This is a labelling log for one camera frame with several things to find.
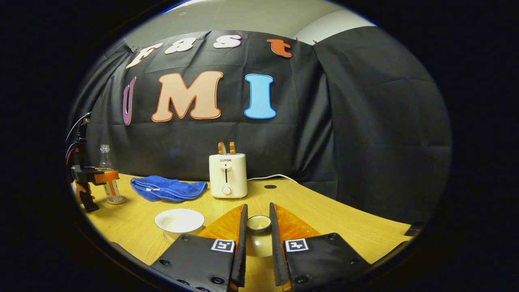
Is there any white toaster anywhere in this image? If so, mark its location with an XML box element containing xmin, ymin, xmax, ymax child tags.
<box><xmin>209</xmin><ymin>153</ymin><xmax>248</xmax><ymax>199</ymax></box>

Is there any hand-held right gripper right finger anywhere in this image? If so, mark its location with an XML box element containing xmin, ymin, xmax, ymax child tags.
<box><xmin>269</xmin><ymin>203</ymin><xmax>371</xmax><ymax>292</ymax></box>

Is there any white power cable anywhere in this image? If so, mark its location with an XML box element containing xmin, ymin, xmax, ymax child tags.
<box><xmin>247</xmin><ymin>174</ymin><xmax>300</xmax><ymax>184</ymax></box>

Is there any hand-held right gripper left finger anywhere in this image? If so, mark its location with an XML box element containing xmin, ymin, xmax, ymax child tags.
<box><xmin>150</xmin><ymin>204</ymin><xmax>249</xmax><ymax>292</ymax></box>

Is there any blue towel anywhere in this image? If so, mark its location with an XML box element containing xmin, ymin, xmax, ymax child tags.
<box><xmin>130</xmin><ymin>175</ymin><xmax>208</xmax><ymax>203</ymax></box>

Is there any black backdrop cloth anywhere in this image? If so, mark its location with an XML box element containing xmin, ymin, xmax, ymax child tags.
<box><xmin>67</xmin><ymin>24</ymin><xmax>453</xmax><ymax>223</ymax></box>

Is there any clear plastic water bottle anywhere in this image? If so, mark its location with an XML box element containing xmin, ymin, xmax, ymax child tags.
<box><xmin>99</xmin><ymin>144</ymin><xmax>122</xmax><ymax>203</ymax></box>

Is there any small black box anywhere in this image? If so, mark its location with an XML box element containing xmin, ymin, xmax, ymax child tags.
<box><xmin>404</xmin><ymin>221</ymin><xmax>425</xmax><ymax>237</ymax></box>

